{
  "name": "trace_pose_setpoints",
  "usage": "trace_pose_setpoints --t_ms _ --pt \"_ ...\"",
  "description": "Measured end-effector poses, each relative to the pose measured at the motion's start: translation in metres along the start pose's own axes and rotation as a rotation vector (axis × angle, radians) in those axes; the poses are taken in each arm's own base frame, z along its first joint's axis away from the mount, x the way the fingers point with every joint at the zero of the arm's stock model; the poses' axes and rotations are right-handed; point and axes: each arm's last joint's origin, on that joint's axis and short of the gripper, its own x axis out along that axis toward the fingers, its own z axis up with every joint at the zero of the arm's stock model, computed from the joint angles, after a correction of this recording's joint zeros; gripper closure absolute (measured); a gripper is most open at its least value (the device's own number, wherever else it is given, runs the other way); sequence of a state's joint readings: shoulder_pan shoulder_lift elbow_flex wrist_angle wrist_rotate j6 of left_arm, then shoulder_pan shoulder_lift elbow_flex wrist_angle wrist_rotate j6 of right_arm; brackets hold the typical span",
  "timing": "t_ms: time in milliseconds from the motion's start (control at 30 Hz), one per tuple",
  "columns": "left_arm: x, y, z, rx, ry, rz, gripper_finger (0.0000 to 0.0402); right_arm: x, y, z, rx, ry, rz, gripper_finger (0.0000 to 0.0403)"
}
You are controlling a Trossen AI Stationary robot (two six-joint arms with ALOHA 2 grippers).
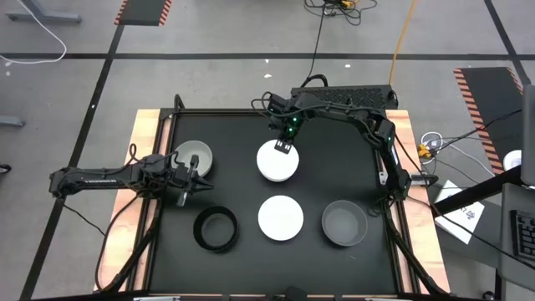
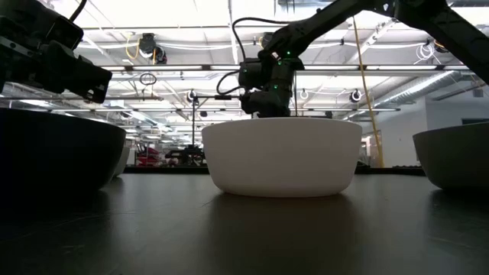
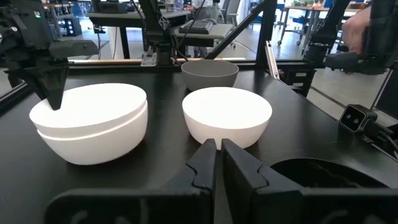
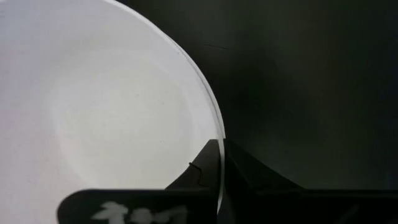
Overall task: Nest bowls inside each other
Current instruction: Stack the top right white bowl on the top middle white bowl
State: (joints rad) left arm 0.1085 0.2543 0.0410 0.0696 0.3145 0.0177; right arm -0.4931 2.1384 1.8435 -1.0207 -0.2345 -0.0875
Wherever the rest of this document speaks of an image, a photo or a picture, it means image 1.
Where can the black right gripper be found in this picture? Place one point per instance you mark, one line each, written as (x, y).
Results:
(282, 115)

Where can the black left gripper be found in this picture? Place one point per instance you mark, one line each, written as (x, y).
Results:
(181, 177)

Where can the light grey bowl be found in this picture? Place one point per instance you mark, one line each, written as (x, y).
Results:
(200, 152)

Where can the black bowl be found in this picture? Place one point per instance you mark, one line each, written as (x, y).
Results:
(215, 230)

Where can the large white bowl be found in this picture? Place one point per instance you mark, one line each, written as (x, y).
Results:
(280, 217)

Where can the dark grey bowl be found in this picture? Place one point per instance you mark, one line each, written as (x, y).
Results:
(344, 223)

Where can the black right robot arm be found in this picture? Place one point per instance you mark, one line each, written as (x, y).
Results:
(388, 146)

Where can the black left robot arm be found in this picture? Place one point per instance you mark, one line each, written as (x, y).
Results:
(98, 181)

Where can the black computer case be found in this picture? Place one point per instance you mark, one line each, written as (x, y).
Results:
(368, 94)

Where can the wooden table side board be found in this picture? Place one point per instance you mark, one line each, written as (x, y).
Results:
(432, 259)
(117, 246)

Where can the black hazard-striped floor mat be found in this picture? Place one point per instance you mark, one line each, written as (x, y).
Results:
(493, 100)
(144, 11)

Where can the white paper sheet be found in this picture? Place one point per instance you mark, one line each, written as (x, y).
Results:
(455, 226)

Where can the black diagonal bar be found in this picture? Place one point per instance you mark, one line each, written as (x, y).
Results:
(468, 195)

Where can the small black object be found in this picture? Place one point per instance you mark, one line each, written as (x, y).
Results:
(4, 169)

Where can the grey metal foot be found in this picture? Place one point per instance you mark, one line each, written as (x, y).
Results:
(11, 121)

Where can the grey metal desk leg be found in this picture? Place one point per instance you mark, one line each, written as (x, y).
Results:
(46, 17)

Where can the white cup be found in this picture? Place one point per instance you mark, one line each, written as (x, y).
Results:
(513, 160)

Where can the grey monitor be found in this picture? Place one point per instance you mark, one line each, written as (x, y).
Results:
(530, 134)

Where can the black keyboard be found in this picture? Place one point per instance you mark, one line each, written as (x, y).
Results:
(524, 234)

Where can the grey desk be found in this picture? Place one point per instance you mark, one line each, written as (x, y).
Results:
(518, 276)

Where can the silver metal bracket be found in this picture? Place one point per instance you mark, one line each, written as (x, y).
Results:
(383, 177)

